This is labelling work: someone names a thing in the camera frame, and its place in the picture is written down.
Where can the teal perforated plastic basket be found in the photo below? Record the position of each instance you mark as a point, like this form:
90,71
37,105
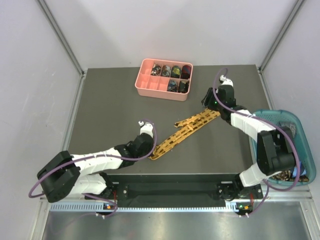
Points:
300,142

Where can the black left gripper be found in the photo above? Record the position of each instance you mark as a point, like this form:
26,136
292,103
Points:
151,147

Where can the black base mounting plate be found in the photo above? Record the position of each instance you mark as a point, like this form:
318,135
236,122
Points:
177,190

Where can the multicolour rolled tie in box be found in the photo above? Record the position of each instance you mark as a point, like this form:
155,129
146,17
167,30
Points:
156,69

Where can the aluminium frame post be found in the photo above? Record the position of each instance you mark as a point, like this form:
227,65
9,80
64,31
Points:
60,35
297,6

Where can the blue striped rolled tie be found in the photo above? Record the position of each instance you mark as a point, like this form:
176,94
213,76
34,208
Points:
302,170

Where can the green yellow rolled tie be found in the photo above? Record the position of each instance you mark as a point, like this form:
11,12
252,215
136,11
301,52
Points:
175,72

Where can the left aluminium frame post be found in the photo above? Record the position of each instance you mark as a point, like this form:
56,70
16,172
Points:
60,35

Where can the black yellow rolled tie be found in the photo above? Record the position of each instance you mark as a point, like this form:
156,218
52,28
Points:
183,86

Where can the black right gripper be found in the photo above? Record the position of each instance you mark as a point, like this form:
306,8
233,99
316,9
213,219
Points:
207,101

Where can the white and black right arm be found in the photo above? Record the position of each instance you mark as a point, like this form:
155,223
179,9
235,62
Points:
274,145

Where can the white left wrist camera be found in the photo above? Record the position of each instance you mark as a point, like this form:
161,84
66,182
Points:
146,128

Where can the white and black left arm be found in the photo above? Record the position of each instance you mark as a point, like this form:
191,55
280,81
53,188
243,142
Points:
84,174

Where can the blue patterned rolled tie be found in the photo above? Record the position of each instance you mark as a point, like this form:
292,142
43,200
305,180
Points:
172,86

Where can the dark floral rolled tie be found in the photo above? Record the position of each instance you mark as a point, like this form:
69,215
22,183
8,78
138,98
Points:
165,71

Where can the brown paisley rolled tie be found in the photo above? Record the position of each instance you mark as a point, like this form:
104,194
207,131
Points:
287,176

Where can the right aluminium frame post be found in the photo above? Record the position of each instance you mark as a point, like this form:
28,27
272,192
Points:
297,6

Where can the yellow patterned necktie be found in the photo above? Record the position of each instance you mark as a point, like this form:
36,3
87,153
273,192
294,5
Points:
186,128

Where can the maroon rolled tie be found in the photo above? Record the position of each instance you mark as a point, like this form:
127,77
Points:
186,72

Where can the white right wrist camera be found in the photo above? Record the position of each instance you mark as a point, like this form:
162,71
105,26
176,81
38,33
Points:
223,80

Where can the pink compartment organizer box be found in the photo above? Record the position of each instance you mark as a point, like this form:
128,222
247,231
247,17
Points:
148,85

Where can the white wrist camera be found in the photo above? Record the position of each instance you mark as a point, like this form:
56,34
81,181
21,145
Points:
146,128
223,80

